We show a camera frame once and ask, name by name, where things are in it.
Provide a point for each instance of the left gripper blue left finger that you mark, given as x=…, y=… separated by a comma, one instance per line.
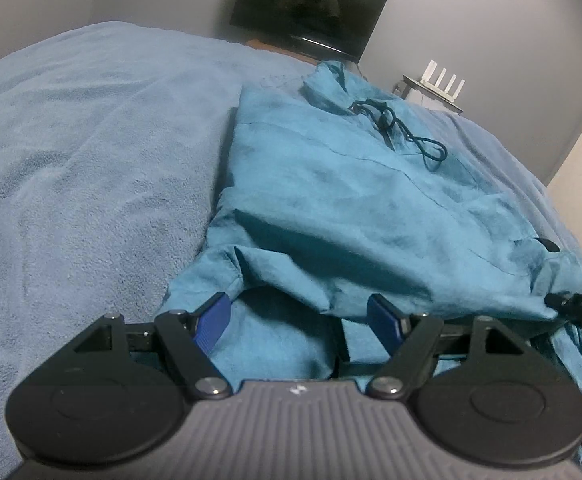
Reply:
x=208, y=323

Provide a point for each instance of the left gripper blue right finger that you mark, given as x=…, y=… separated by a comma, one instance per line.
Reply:
x=390, y=325

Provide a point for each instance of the teal hooded jacket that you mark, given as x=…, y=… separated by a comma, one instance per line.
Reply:
x=345, y=191

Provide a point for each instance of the blue fleece bed blanket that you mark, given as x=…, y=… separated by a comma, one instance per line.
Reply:
x=114, y=143

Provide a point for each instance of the white side shelf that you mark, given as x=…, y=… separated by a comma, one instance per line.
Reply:
x=411, y=90

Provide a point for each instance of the white wifi router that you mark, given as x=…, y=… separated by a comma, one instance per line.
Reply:
x=442, y=82

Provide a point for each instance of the black monitor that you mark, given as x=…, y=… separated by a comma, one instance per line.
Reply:
x=338, y=29

